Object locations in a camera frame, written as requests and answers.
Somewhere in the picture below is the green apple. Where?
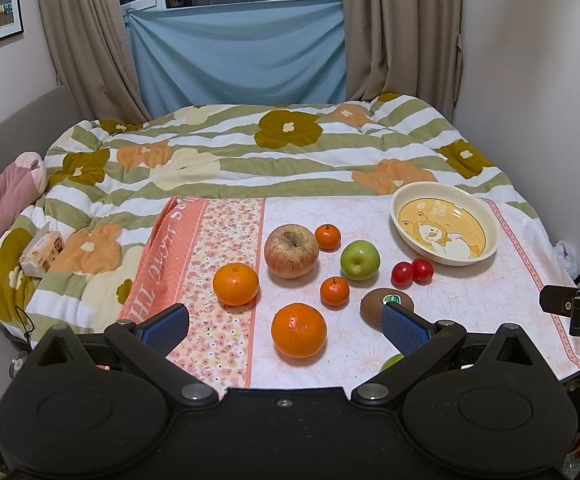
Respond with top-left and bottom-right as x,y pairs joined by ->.
340,240 -> 381,281
380,353 -> 404,372

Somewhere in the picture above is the brown kiwi with sticker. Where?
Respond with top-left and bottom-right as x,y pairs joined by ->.
360,288 -> 414,330

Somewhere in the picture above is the red cherry tomato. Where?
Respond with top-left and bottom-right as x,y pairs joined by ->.
412,258 -> 434,285
391,261 -> 414,288

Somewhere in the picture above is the small mandarin front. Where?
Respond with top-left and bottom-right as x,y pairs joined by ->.
319,276 -> 350,308

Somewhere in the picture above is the small mandarin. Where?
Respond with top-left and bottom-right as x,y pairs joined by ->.
319,276 -> 350,308
314,223 -> 341,252

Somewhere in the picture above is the large orange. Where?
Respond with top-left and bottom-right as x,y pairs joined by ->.
270,304 -> 327,359
212,262 -> 258,307

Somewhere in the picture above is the large orange front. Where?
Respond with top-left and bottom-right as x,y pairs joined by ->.
270,304 -> 327,359

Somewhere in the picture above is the large red yellow apple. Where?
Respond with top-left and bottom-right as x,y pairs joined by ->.
264,224 -> 319,280

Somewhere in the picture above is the cream cartoon bear plate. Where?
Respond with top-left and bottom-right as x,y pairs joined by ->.
390,182 -> 500,266

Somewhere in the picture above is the tissue packet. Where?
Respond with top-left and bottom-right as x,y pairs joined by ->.
19,223 -> 64,278

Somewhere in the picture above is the pink floral cloth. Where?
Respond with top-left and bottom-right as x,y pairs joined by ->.
117,195 -> 580,396

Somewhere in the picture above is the green striped floral quilt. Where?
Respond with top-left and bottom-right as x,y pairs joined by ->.
0,93 -> 536,344

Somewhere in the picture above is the pink plush toy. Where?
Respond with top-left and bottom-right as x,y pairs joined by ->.
0,152 -> 48,238

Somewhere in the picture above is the grey bed headboard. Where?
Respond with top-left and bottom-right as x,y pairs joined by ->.
0,86 -> 82,174

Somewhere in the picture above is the blue hanging sheet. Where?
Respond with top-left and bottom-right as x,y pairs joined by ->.
125,0 -> 346,117

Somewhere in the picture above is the left beige curtain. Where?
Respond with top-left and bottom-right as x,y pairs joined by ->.
37,0 -> 150,124

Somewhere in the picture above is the beige curtain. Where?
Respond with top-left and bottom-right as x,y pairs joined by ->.
342,0 -> 462,120
37,0 -> 150,124

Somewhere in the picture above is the right beige curtain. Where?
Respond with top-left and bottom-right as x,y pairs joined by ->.
342,0 -> 462,120

